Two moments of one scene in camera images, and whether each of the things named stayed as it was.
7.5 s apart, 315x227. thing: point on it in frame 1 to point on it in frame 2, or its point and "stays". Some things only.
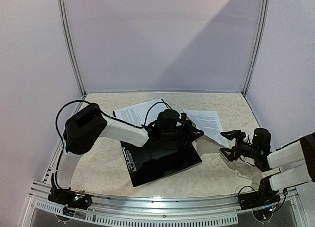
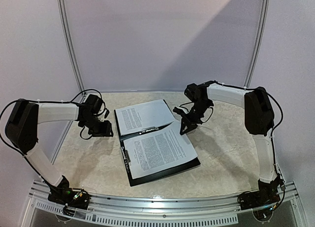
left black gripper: x=191 y=131 to x=105 y=131
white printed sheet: x=137 y=115 stays
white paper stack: x=208 y=122 to x=159 y=151
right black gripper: x=235 y=145 to x=191 y=117
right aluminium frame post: x=260 y=44 stays
